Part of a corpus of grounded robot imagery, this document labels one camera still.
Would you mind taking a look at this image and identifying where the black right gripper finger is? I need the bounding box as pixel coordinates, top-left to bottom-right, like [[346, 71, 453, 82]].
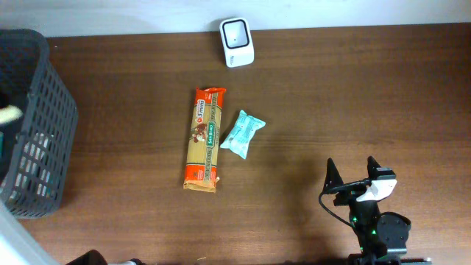
[[367, 156, 380, 180], [322, 158, 344, 194]]

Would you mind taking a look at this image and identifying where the teal wet wipes packet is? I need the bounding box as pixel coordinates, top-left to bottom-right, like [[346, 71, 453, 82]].
[[219, 110, 266, 159]]

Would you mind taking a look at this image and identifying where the San Remo spaghetti packet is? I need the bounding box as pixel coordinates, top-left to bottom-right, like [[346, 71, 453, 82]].
[[183, 88, 226, 193]]

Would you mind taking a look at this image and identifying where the white chips bag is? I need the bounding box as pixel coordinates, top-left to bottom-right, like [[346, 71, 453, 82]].
[[0, 105, 23, 125]]

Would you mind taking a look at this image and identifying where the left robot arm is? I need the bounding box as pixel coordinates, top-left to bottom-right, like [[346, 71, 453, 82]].
[[1, 202, 144, 265]]

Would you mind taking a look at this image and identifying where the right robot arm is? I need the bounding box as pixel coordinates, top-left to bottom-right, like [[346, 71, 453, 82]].
[[319, 156, 432, 265]]

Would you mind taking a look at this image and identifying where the white barcode scanner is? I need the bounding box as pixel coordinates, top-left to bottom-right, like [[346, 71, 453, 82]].
[[219, 18, 255, 68]]

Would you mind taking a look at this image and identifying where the grey plastic basket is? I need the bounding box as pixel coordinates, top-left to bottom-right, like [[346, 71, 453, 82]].
[[1, 29, 79, 219]]

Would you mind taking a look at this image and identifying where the black right camera cable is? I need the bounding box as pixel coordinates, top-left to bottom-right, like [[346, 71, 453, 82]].
[[318, 178, 372, 229]]

